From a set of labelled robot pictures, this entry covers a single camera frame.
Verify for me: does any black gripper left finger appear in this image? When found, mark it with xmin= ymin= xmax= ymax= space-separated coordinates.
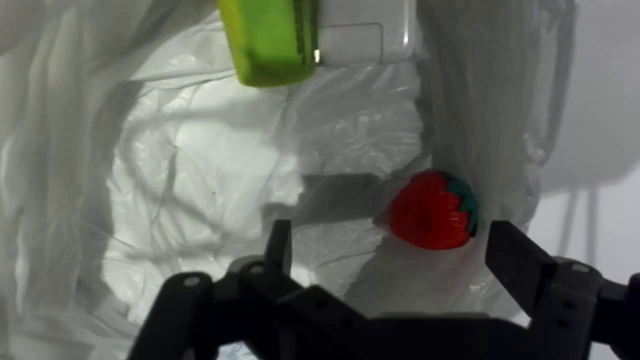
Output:
xmin=126 ymin=217 xmax=376 ymax=360

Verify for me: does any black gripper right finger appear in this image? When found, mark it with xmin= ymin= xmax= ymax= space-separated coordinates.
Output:
xmin=483 ymin=220 xmax=640 ymax=360

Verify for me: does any white translucent plastic bag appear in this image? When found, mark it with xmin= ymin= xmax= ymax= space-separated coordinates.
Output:
xmin=0 ymin=0 xmax=578 ymax=360

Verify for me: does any green tub teal lid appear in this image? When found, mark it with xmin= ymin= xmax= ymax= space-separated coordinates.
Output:
xmin=214 ymin=0 xmax=324 ymax=90

